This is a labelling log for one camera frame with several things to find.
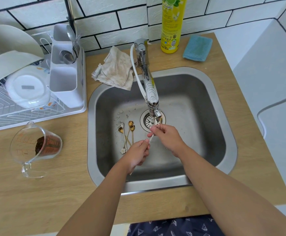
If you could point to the person's left forearm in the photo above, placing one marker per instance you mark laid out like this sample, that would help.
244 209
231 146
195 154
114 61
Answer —
98 206

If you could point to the long silver spoon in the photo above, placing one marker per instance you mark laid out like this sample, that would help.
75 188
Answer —
151 138

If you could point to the navy patterned shorts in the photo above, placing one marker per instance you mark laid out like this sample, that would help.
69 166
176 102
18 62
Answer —
177 227

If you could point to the white dish rack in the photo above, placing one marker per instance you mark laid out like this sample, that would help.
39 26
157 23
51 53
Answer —
62 116

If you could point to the person's right forearm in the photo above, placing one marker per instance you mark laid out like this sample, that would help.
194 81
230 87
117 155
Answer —
229 196

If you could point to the steel sink drain strainer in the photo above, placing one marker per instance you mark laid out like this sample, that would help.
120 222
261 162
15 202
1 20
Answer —
145 120

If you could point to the small silver spoon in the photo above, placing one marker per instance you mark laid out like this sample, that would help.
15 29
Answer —
122 124

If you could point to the beige rag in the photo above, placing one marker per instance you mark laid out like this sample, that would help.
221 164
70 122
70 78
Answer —
116 67

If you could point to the steel fork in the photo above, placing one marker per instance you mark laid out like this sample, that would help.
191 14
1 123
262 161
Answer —
75 47

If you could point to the blue sponge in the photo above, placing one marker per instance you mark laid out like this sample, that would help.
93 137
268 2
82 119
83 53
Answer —
197 48

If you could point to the chrome faucet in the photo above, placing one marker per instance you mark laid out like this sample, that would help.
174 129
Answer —
141 50

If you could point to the person's left hand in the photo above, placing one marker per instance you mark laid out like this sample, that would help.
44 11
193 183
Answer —
135 156

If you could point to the white cutlery holder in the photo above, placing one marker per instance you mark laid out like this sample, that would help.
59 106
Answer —
65 95

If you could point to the stainless steel sink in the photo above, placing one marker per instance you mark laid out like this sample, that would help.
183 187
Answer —
202 103

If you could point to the white floral print bowl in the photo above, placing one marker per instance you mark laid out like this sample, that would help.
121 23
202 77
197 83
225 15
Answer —
27 98

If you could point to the yellow dish soap bottle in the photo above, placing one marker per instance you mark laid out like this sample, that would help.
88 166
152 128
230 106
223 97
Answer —
172 24

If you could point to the white plate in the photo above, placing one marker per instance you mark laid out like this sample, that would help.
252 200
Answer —
13 38

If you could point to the person's right hand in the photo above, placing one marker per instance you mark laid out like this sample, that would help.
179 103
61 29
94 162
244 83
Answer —
170 140

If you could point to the brown coffee grounds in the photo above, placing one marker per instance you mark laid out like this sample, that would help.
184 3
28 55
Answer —
40 145

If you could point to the steel ladle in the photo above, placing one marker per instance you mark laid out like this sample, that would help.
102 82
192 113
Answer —
67 57

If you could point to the clear measuring jug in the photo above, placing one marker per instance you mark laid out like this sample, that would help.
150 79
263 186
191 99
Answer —
21 142

